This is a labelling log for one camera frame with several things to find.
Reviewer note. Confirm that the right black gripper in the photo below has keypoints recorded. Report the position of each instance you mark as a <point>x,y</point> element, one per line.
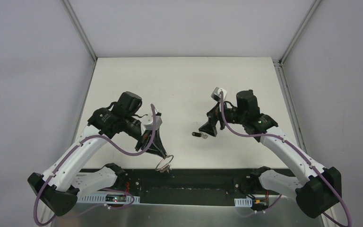
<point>213,118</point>

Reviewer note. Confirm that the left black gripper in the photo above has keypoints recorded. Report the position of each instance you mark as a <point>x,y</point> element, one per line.
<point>148,138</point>

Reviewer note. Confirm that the keyring with keys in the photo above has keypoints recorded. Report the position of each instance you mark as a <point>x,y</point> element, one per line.
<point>164,166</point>

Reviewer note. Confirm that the black fob key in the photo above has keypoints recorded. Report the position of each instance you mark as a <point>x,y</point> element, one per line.
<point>199,135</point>

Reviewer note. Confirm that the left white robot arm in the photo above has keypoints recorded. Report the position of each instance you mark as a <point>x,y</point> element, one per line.
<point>59,187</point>

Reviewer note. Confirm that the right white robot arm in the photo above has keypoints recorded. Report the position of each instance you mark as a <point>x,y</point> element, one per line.
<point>313,187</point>

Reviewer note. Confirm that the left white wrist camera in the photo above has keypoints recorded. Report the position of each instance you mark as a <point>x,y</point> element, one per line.
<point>151,121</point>

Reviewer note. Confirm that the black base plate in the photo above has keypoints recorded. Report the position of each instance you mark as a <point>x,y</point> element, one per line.
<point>203,187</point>

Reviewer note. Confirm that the left white cable duct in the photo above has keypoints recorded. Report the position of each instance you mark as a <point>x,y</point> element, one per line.
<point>109,198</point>

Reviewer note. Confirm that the white cable duct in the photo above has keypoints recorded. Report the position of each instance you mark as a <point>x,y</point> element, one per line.
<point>243,202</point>
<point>109,198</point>

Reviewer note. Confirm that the right white cable duct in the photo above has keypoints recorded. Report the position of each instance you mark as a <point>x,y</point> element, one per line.
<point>243,202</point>

